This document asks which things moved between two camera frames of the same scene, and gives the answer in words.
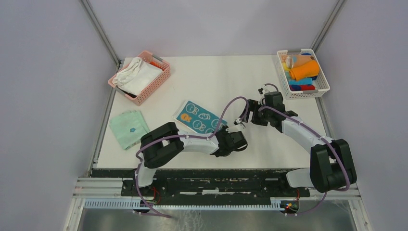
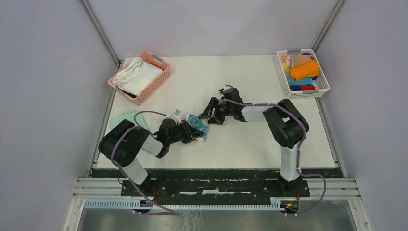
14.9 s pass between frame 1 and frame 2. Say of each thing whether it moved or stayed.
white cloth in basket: stayed
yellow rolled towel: stayed
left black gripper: moved
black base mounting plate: stayed
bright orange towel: stayed
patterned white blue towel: moved
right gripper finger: moved
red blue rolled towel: stayed
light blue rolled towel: stayed
